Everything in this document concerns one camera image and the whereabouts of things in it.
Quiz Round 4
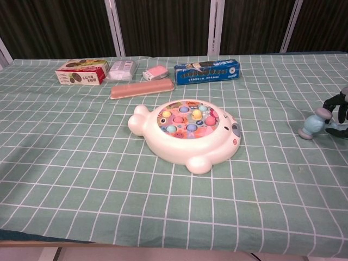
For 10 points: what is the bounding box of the long pink case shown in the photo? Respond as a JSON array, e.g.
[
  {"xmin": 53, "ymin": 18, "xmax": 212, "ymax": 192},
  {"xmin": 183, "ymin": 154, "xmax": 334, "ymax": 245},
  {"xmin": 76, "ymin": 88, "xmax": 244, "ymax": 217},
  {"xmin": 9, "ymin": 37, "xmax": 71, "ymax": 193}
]
[{"xmin": 109, "ymin": 78, "xmax": 175, "ymax": 101}]

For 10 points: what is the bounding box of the clear packet of white tissues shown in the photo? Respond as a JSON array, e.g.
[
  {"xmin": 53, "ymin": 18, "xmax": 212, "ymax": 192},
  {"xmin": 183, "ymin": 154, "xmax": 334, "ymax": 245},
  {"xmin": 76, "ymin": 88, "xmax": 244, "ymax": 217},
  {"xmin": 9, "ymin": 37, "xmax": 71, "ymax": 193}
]
[{"xmin": 104, "ymin": 59, "xmax": 137, "ymax": 82}]

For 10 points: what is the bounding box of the red white cookie box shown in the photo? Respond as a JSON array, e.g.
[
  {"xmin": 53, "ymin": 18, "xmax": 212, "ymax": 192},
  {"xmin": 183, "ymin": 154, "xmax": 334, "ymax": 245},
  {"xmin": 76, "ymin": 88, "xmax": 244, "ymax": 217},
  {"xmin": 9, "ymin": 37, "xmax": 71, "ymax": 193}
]
[{"xmin": 55, "ymin": 59, "xmax": 110, "ymax": 86}]

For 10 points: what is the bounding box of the green checkered tablecloth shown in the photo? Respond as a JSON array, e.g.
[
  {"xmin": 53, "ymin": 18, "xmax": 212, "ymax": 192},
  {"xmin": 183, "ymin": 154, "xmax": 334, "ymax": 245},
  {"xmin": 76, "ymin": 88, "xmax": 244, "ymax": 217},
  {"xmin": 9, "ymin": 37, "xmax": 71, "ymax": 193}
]
[{"xmin": 0, "ymin": 53, "xmax": 348, "ymax": 258}]

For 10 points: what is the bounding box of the small pink white box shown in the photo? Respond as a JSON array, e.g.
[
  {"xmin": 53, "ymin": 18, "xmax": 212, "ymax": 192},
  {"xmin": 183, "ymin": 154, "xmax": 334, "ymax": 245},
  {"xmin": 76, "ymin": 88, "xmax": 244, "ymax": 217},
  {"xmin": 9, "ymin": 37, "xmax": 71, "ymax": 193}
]
[{"xmin": 142, "ymin": 65, "xmax": 169, "ymax": 82}]

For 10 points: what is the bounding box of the long blue cookie box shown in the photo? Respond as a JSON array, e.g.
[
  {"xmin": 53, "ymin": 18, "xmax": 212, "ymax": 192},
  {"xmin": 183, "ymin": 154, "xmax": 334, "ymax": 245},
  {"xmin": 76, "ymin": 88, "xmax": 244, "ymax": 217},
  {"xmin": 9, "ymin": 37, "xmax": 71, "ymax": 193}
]
[{"xmin": 173, "ymin": 59, "xmax": 242, "ymax": 86}]

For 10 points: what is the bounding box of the white whack-a-mole toy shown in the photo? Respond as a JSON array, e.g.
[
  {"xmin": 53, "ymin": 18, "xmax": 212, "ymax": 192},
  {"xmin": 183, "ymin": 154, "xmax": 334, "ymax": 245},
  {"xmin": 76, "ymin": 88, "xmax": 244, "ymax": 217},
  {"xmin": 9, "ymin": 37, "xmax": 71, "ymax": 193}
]
[{"xmin": 127, "ymin": 99, "xmax": 242, "ymax": 175}]

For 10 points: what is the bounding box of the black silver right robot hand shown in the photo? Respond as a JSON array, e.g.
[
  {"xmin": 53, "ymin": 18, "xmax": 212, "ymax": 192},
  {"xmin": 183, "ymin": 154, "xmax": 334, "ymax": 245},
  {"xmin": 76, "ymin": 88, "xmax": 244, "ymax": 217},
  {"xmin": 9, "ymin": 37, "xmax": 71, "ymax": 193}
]
[{"xmin": 315, "ymin": 86, "xmax": 348, "ymax": 141}]

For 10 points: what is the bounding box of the white partition post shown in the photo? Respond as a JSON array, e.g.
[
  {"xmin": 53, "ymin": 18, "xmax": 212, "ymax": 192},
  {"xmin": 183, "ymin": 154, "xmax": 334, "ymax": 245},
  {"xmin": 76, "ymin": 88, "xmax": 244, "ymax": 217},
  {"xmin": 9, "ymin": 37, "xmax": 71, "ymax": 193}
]
[
  {"xmin": 0, "ymin": 38, "xmax": 13, "ymax": 65},
  {"xmin": 279, "ymin": 0, "xmax": 304, "ymax": 54},
  {"xmin": 208, "ymin": 0, "xmax": 225, "ymax": 57},
  {"xmin": 104, "ymin": 0, "xmax": 126, "ymax": 57}
]

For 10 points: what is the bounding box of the light blue handle toy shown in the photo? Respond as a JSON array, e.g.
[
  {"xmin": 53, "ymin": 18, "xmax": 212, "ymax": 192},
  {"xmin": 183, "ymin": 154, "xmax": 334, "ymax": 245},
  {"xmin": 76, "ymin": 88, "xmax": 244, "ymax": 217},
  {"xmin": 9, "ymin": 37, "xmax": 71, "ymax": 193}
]
[{"xmin": 297, "ymin": 107, "xmax": 340, "ymax": 140}]

